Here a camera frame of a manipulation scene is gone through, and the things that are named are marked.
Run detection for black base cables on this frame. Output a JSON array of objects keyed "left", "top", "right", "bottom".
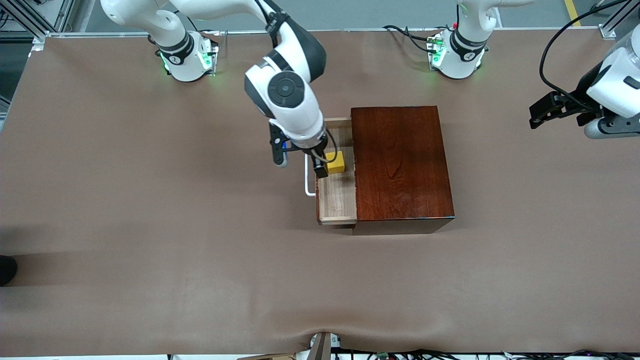
[{"left": 382, "top": 24, "right": 453, "bottom": 53}]

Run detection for yellow block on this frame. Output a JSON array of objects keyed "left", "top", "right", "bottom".
[{"left": 325, "top": 151, "right": 347, "bottom": 175}]

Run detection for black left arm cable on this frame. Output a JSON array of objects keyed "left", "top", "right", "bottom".
[{"left": 539, "top": 0, "right": 631, "bottom": 113}]

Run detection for aluminium frame post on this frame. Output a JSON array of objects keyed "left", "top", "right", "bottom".
[
  {"left": 0, "top": 0, "right": 76, "bottom": 53},
  {"left": 590, "top": 0, "right": 640, "bottom": 40}
]

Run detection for dark wooden cabinet box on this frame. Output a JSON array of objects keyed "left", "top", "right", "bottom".
[{"left": 350, "top": 105, "right": 456, "bottom": 236}]

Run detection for black round object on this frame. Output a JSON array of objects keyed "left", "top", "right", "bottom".
[{"left": 0, "top": 255, "right": 18, "bottom": 287}]

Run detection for brown table cloth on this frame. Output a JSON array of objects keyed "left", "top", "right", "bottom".
[{"left": 0, "top": 27, "right": 640, "bottom": 358}]

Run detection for cardboard piece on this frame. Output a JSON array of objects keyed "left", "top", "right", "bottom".
[{"left": 237, "top": 352, "right": 296, "bottom": 360}]

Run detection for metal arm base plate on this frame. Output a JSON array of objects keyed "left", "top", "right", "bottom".
[{"left": 200, "top": 30, "right": 229, "bottom": 77}]

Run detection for metal mount bracket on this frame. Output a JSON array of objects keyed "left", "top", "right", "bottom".
[{"left": 307, "top": 331, "right": 343, "bottom": 360}]

